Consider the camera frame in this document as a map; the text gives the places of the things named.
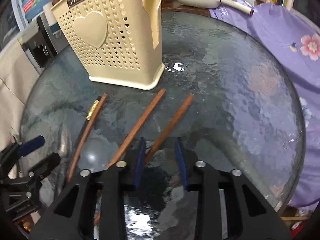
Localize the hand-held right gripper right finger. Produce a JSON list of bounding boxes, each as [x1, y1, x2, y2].
[[175, 137, 292, 240]]

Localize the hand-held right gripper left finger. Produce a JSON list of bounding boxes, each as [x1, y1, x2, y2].
[[29, 137, 148, 240]]

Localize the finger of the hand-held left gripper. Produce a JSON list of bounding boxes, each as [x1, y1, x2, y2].
[[7, 152, 62, 183], [0, 135, 45, 178]]

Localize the brown wooden chopstick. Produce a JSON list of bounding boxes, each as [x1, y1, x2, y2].
[[144, 93, 195, 164], [106, 88, 167, 169], [66, 93, 108, 182]]

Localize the cream plastic utensil holder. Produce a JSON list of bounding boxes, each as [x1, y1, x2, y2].
[[50, 0, 165, 91]]

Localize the beige cloth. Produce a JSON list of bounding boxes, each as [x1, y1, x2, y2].
[[0, 39, 42, 155]]

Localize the black chopstick with gold band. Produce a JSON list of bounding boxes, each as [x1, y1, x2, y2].
[[75, 96, 102, 153]]

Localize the round glass table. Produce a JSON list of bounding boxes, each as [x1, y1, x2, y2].
[[20, 7, 307, 240]]

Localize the grey water dispenser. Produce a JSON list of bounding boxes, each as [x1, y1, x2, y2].
[[21, 15, 62, 68]]

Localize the purple floral cloth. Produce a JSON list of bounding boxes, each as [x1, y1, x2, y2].
[[209, 0, 320, 210]]

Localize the blue water bottle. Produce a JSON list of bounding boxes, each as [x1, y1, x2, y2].
[[19, 0, 54, 20]]

